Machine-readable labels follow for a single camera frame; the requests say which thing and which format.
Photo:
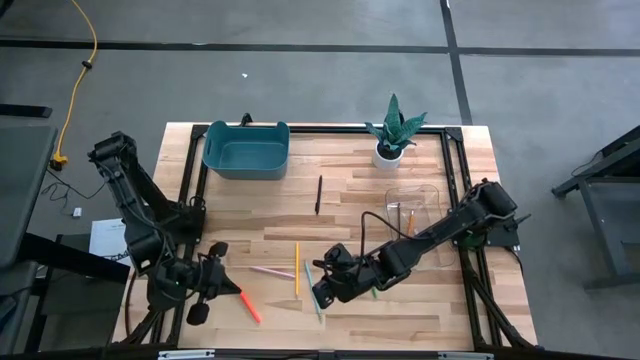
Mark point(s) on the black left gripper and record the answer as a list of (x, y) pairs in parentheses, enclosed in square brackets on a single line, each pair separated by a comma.
[(207, 280)]

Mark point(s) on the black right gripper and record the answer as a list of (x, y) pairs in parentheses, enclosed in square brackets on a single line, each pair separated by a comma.
[(342, 275)]

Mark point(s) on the yellow pencil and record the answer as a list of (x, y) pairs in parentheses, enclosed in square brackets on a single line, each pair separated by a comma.
[(297, 270)]

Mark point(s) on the red-orange marker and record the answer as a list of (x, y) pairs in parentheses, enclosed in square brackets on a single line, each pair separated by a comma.
[(250, 307)]

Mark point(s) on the teal pencil with eraser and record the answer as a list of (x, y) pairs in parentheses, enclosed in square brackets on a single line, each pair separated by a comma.
[(320, 315)]

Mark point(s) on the pink pen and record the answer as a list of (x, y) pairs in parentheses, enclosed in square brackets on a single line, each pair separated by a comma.
[(272, 272)]

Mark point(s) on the green pen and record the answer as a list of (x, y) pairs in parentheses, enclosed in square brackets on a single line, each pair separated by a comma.
[(374, 293)]

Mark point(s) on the orange pencil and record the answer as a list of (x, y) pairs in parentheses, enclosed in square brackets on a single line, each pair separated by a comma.
[(411, 223)]

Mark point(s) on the clear plastic bin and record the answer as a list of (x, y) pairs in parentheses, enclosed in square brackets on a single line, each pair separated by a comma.
[(425, 200)]

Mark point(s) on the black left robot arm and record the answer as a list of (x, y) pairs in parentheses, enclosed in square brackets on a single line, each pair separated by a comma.
[(125, 190)]

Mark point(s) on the black pen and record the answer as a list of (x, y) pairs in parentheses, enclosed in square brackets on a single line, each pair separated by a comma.
[(318, 195)]

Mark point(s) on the teal plastic bin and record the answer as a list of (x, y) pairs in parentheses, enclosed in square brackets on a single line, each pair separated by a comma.
[(247, 157)]

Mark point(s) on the white paper sheet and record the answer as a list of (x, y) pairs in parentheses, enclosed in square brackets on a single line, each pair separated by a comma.
[(107, 237)]

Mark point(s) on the snake plant in white pot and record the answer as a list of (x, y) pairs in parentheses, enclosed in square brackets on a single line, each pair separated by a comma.
[(387, 157)]

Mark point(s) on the small white box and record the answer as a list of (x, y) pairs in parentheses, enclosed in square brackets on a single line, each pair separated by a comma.
[(76, 212)]

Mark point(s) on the grey desk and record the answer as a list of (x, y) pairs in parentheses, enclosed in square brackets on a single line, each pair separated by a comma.
[(22, 190)]

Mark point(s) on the black floor bar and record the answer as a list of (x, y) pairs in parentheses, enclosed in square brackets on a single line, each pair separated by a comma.
[(25, 111)]

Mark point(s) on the dark side table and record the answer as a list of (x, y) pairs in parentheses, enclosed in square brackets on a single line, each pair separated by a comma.
[(607, 220)]

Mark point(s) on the silver camera mount bracket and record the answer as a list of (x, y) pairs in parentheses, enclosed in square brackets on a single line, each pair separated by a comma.
[(465, 356), (185, 354)]

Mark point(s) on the black aluminium table frame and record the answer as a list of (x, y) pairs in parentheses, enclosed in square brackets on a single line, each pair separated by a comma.
[(340, 129)]

